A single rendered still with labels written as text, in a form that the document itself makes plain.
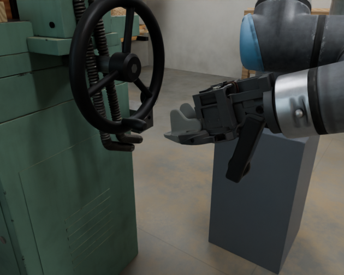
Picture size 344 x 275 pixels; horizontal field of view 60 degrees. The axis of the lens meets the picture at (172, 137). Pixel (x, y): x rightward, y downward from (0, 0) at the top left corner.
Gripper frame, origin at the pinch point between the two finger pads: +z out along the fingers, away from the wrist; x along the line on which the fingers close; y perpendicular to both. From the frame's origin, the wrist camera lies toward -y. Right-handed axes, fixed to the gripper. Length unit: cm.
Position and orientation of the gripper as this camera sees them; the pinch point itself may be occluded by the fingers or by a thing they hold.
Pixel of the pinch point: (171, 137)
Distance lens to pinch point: 55.0
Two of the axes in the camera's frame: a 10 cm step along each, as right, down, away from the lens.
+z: -8.1, 1.1, 5.8
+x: -5.1, 3.5, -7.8
